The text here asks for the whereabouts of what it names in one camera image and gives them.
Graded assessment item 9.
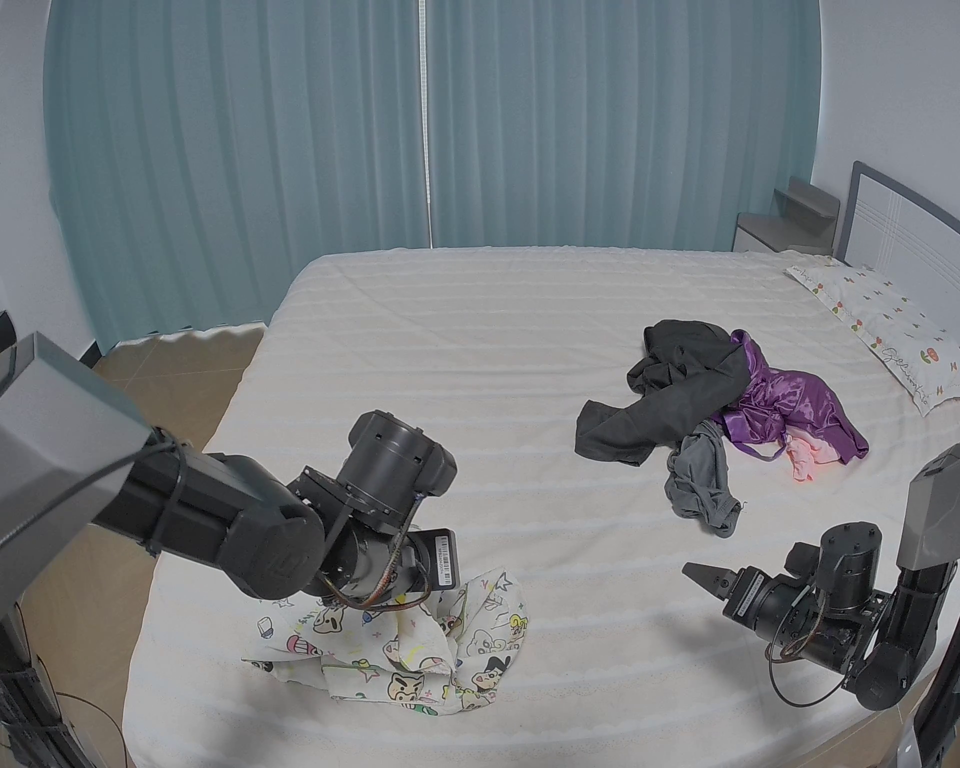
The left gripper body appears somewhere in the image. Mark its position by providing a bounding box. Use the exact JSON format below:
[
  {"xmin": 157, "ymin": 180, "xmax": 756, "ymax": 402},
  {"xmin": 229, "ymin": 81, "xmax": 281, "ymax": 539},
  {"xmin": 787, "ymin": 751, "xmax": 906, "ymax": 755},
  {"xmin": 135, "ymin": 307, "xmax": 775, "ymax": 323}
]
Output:
[{"xmin": 318, "ymin": 521, "xmax": 460, "ymax": 609}]

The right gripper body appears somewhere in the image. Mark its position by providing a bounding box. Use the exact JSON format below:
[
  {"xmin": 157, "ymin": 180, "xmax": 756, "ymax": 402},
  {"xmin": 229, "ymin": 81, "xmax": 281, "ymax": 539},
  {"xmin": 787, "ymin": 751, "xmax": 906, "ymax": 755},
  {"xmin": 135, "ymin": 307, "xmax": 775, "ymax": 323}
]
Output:
[{"xmin": 721, "ymin": 566, "xmax": 816, "ymax": 639}]

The white printed pyjama top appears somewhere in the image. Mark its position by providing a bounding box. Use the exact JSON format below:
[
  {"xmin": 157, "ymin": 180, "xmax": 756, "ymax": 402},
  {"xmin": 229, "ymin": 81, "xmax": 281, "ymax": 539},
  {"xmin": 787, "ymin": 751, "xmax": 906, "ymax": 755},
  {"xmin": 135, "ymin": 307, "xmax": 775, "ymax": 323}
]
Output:
[{"xmin": 241, "ymin": 568, "xmax": 530, "ymax": 719}]

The bed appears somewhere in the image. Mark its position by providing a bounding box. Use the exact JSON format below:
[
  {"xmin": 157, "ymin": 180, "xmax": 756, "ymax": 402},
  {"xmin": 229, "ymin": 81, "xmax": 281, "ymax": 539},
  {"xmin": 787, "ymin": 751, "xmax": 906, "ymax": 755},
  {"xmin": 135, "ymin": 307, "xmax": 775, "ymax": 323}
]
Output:
[{"xmin": 120, "ymin": 161, "xmax": 960, "ymax": 768}]

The grey garment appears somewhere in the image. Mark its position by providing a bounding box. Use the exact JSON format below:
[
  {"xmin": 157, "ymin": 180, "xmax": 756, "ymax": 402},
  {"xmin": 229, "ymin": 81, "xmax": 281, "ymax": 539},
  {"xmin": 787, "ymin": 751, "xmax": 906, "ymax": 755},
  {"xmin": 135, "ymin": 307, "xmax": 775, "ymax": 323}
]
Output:
[{"xmin": 666, "ymin": 420, "xmax": 744, "ymax": 540}]

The pink garment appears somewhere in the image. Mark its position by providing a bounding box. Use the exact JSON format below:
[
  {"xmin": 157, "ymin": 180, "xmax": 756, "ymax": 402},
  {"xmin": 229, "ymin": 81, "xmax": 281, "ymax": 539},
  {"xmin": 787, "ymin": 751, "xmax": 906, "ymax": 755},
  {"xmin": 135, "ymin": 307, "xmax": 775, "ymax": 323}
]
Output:
[{"xmin": 786, "ymin": 438, "xmax": 843, "ymax": 483}]

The purple satin garment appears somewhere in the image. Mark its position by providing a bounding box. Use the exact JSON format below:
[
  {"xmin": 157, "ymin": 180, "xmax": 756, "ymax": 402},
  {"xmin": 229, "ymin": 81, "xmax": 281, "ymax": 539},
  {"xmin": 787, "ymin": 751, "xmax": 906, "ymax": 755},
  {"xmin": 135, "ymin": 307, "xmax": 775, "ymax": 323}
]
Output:
[{"xmin": 718, "ymin": 328, "xmax": 871, "ymax": 466}]

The black garment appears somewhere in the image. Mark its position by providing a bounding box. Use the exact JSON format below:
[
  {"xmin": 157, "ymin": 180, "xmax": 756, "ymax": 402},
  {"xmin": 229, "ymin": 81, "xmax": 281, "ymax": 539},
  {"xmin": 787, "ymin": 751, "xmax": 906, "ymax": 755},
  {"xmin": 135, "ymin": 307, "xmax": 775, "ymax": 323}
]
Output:
[{"xmin": 575, "ymin": 320, "xmax": 753, "ymax": 468}]

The white printed pillow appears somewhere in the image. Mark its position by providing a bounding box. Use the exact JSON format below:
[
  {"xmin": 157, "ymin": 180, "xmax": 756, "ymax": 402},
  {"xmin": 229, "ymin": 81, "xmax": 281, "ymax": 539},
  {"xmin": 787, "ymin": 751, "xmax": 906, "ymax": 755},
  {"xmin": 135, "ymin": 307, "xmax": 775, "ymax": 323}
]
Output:
[{"xmin": 783, "ymin": 262, "xmax": 960, "ymax": 417}]

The grey bedside table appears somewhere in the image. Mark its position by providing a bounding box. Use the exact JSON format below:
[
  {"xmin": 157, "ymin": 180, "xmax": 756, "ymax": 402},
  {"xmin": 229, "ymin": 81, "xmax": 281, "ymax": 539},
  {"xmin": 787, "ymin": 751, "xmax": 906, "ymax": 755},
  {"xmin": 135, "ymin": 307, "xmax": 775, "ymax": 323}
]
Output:
[{"xmin": 733, "ymin": 176, "xmax": 840, "ymax": 258}]

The blue-green curtain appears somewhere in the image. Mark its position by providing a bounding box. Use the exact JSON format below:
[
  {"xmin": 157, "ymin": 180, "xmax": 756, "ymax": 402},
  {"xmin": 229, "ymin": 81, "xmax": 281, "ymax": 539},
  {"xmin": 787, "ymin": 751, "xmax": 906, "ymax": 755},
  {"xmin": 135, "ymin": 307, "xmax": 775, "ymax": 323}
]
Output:
[
  {"xmin": 426, "ymin": 0, "xmax": 824, "ymax": 252},
  {"xmin": 43, "ymin": 0, "xmax": 433, "ymax": 354}
]

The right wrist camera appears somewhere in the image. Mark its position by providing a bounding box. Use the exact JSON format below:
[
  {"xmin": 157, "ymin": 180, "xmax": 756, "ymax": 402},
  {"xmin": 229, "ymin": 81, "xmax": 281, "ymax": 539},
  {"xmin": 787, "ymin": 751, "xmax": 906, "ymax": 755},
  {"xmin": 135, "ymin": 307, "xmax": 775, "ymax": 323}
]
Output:
[{"xmin": 783, "ymin": 541, "xmax": 823, "ymax": 579}]

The black cable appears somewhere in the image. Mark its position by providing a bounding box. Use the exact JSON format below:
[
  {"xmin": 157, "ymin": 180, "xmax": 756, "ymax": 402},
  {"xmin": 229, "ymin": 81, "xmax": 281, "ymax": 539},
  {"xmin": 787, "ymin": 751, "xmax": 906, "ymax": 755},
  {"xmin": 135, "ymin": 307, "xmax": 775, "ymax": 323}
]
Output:
[
  {"xmin": 766, "ymin": 645, "xmax": 850, "ymax": 708},
  {"xmin": 0, "ymin": 442, "xmax": 185, "ymax": 547},
  {"xmin": 56, "ymin": 690, "xmax": 130, "ymax": 760}
]

